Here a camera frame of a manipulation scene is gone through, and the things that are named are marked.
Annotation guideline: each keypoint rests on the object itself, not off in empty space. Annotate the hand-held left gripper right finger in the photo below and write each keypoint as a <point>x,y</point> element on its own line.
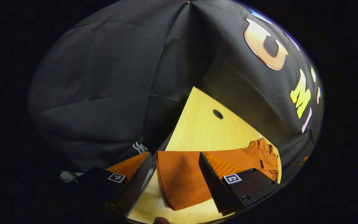
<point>213,183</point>

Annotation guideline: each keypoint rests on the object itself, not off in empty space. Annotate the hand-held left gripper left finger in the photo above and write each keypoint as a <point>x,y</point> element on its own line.
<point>134,186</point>

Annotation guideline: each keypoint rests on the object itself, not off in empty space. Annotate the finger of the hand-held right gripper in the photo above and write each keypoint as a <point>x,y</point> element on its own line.
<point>305,160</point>

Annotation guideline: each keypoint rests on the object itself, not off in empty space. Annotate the orange knit garment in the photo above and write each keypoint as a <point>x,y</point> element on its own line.
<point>179,177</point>

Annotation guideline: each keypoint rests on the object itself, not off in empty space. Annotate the white crumpled sheet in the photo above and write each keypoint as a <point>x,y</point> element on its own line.
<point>70,176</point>

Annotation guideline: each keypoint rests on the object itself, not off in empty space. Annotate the black backdrop cloth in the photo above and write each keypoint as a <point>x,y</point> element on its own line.
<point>104,93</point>

